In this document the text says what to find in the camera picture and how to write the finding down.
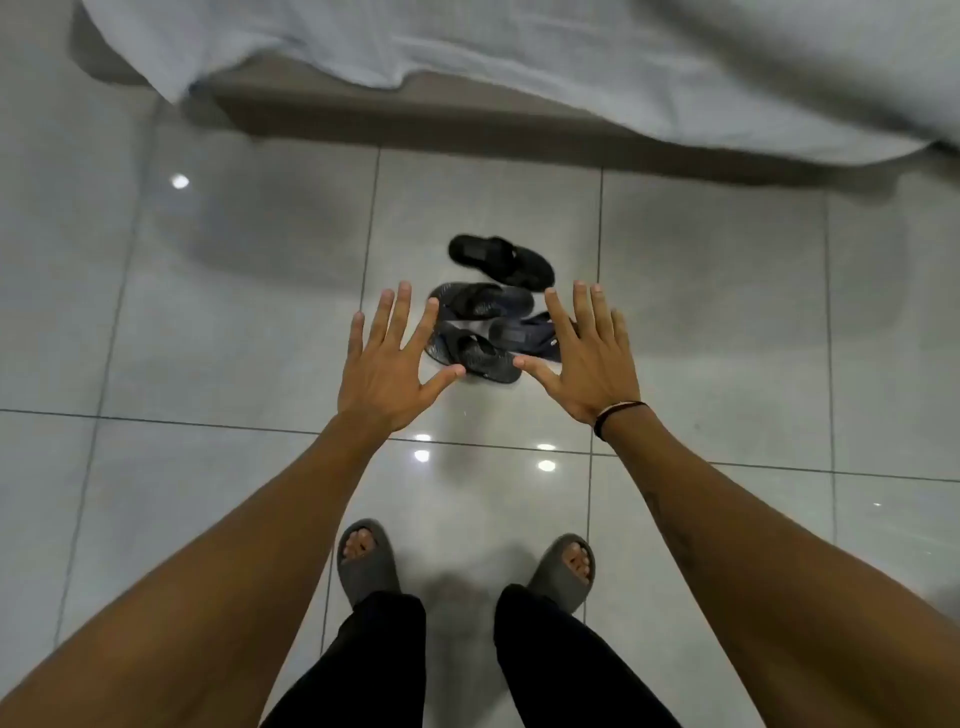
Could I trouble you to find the person's left hand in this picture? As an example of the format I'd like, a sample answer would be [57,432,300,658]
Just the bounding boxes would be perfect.
[336,281,468,436]

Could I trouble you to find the person's right hand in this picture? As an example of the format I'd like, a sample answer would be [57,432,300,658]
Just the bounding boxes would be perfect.
[512,281,645,429]

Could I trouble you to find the black flip-flop sandal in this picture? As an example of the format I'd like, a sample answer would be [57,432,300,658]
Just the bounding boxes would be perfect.
[488,310,564,364]
[448,233,557,293]

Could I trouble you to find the dark patterned slide sandal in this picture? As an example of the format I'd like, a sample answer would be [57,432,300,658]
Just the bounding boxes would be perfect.
[423,321,524,386]
[428,281,536,323]

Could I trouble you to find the person's left forearm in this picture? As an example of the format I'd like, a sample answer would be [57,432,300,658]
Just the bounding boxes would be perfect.
[0,410,391,728]

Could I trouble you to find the person's right forearm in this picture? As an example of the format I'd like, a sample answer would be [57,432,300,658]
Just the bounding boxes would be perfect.
[599,408,960,728]

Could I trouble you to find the grey left foam slide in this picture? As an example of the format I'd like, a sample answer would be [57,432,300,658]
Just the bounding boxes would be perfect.
[335,518,403,610]

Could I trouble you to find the grey foam slide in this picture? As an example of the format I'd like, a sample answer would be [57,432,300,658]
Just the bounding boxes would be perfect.
[526,533,598,616]
[335,518,403,610]

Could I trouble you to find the grey right foam slide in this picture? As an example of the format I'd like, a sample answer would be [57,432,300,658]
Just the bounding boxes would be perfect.
[526,533,598,616]

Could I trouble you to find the grey-brown bed base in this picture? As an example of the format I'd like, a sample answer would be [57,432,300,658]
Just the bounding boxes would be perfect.
[70,0,960,189]

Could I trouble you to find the black trousers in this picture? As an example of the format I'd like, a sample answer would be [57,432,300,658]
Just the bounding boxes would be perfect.
[260,584,684,728]

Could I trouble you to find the white bed sheet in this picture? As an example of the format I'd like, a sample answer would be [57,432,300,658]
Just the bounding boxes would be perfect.
[80,0,960,167]

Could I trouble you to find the black wrist bracelet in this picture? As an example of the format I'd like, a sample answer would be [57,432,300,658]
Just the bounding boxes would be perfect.
[592,399,650,442]

